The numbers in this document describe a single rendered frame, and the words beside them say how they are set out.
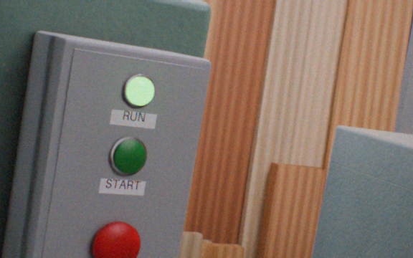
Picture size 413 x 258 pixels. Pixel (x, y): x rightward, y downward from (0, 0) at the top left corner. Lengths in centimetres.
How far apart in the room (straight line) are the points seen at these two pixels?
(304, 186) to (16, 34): 167
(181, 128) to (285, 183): 161
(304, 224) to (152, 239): 167
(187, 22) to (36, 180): 16
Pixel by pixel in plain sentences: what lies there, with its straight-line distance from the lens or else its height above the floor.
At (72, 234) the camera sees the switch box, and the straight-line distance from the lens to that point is 48.
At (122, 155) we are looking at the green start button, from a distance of 47.
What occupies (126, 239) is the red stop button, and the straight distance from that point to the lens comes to 48.
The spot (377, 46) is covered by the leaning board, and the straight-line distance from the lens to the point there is 232.
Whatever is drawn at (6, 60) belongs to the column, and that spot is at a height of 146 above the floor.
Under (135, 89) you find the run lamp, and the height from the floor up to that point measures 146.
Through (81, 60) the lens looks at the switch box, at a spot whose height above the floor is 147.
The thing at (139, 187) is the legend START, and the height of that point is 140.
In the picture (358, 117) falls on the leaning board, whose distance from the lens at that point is 229.
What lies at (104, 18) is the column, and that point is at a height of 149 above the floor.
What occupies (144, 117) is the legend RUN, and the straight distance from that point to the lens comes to 48.
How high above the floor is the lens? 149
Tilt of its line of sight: 6 degrees down
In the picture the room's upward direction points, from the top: 10 degrees clockwise
